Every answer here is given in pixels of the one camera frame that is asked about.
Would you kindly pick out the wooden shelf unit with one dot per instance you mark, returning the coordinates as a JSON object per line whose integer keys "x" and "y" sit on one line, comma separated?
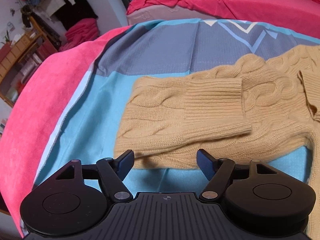
{"x": 19, "y": 61}

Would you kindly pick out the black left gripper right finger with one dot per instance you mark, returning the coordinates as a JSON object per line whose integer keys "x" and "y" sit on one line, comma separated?
{"x": 257, "y": 197}

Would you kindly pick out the pink fleece blanket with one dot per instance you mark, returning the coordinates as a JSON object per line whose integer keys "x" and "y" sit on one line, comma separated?
{"x": 35, "y": 115}

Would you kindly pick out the blue grey patterned sheet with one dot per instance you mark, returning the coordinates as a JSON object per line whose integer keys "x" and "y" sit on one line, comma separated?
{"x": 87, "y": 127}

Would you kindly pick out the tan cable-knit sweater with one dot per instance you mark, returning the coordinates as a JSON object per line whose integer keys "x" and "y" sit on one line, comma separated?
{"x": 253, "y": 109}

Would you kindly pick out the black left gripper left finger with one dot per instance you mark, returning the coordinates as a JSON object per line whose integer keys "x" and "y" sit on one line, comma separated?
{"x": 76, "y": 197}

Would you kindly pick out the folded magenta blanket stack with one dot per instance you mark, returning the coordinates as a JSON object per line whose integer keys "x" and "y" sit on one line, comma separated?
{"x": 83, "y": 31}

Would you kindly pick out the mauve embossed mattress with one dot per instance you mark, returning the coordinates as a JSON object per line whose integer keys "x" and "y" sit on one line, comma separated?
{"x": 162, "y": 12}

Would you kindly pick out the red bed sheet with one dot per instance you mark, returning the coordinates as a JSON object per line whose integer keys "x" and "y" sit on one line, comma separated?
{"x": 301, "y": 16}

